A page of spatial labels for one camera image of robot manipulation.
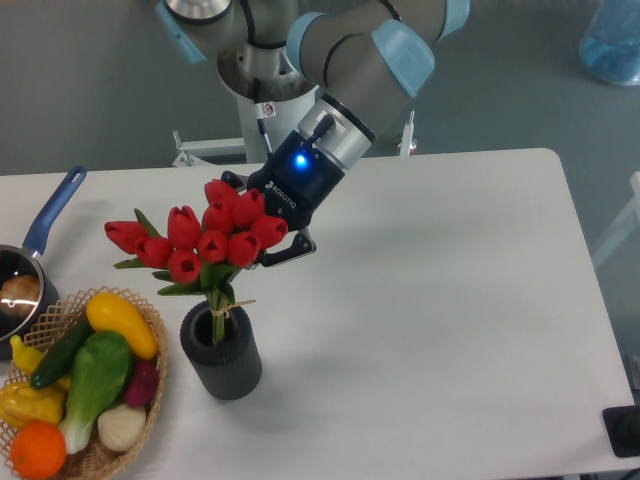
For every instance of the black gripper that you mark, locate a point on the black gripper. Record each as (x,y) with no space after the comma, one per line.
(294,181)

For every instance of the red tulip bouquet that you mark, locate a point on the red tulip bouquet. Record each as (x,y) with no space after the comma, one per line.
(198,255)

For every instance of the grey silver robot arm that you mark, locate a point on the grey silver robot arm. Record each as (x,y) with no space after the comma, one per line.
(368,63)

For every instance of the dark grey ribbed vase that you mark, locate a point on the dark grey ribbed vase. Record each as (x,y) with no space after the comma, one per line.
(229,370)

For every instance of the yellow squash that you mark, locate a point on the yellow squash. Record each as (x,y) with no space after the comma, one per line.
(107,311)

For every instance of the purple red onion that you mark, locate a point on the purple red onion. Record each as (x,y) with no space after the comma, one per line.
(142,385)

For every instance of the green bok choy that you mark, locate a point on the green bok choy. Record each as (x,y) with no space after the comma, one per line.
(98,375)

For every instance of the dark green cucumber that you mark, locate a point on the dark green cucumber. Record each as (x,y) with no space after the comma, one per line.
(58,361)

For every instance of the white garlic bulb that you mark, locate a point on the white garlic bulb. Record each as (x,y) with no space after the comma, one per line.
(120,427)

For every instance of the brown bread in pan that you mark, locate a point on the brown bread in pan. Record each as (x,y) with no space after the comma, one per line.
(19,296)

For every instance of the yellow banana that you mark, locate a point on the yellow banana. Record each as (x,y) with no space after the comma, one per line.
(25,359)

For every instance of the yellow bell pepper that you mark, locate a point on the yellow bell pepper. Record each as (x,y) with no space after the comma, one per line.
(22,405)

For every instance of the orange fruit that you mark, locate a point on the orange fruit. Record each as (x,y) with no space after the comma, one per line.
(38,451)

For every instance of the blue translucent water bottle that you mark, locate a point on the blue translucent water bottle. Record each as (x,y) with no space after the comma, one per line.
(609,50)

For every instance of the black device at edge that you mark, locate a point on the black device at edge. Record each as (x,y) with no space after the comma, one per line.
(622,426)

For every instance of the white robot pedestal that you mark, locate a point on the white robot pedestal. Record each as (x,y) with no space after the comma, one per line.
(279,118)

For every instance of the white clamp post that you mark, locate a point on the white clamp post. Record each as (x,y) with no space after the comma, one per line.
(408,143)

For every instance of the blue handled saucepan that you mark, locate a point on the blue handled saucepan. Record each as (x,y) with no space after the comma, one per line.
(24,260)

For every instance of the white frame at right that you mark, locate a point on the white frame at right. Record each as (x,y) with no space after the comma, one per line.
(625,222)

